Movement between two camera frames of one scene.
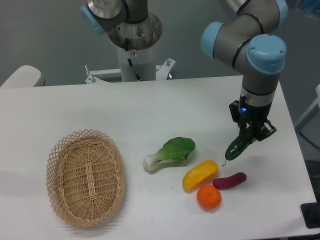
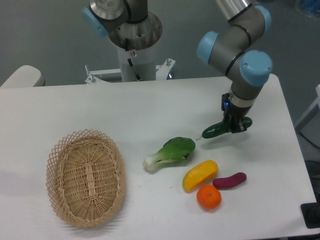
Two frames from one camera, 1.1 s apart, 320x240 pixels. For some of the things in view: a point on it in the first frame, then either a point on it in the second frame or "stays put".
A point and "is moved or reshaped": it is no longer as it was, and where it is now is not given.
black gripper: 243,113 to 233,114
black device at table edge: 311,213 stays put
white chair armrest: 26,76 stays put
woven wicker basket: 85,177 stays put
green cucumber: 237,146 is moved or reshaped
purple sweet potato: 235,179 stays put
